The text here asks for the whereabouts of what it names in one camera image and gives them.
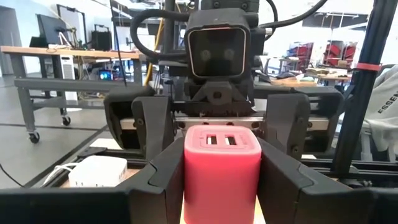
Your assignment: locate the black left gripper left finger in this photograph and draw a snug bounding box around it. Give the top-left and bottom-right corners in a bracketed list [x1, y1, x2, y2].
[0, 136, 187, 224]

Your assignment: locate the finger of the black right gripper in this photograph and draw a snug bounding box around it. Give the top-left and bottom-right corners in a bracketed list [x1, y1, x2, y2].
[131, 95, 175, 161]
[262, 93, 312, 161]

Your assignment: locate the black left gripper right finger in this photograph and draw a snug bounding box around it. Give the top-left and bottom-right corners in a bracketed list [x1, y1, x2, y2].
[256, 138, 398, 224]

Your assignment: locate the square white USB power hub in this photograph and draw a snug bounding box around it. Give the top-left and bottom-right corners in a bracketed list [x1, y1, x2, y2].
[42, 154, 128, 188]

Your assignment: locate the red USB charger cube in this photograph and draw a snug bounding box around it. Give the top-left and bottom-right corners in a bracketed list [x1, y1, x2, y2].
[183, 124, 262, 224]

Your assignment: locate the cluttered wooden table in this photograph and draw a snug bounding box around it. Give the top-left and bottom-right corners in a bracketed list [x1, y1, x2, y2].
[270, 67, 354, 88]

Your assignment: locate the red storage bins rack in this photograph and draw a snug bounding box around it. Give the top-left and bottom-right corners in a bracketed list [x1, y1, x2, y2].
[322, 40, 358, 68]

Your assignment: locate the black equipment case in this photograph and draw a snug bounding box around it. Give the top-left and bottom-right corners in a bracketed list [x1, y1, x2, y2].
[91, 24, 113, 52]

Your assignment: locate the grey workbench with wooden top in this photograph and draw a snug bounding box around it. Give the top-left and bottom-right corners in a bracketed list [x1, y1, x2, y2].
[0, 45, 147, 144]

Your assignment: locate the person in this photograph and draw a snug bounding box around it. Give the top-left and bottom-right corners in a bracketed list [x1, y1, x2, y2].
[360, 63, 398, 156]

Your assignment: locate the white computer tower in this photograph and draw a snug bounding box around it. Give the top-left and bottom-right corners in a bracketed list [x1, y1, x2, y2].
[58, 55, 78, 102]

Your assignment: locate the black monitor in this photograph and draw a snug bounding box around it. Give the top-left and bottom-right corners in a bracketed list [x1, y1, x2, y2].
[29, 14, 68, 48]

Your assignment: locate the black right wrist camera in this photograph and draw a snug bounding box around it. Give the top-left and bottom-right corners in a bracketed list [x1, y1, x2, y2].
[184, 8, 259, 82]

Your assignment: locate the yellow cable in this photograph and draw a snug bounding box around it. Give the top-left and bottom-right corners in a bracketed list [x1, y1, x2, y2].
[144, 18, 165, 86]

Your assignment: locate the thin black taut cable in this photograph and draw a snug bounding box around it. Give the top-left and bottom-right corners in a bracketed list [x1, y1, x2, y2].
[109, 0, 127, 87]

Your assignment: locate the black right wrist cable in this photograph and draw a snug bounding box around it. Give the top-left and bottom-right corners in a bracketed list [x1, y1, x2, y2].
[129, 8, 191, 62]

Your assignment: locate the red strap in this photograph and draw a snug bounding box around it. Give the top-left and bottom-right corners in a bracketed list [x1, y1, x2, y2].
[355, 62, 382, 73]

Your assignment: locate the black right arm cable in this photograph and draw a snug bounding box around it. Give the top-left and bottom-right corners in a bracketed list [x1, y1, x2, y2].
[257, 0, 329, 30]

